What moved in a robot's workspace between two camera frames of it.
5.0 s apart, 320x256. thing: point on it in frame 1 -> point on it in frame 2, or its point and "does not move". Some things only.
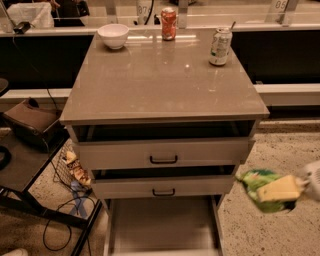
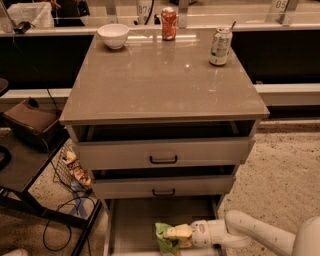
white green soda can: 220,46 does not move
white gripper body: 313,181 -> 202,233
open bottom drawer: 162,226 does not move
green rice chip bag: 254,179 -> 167,246
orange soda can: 168,18 does not move
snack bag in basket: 80,172 does not move
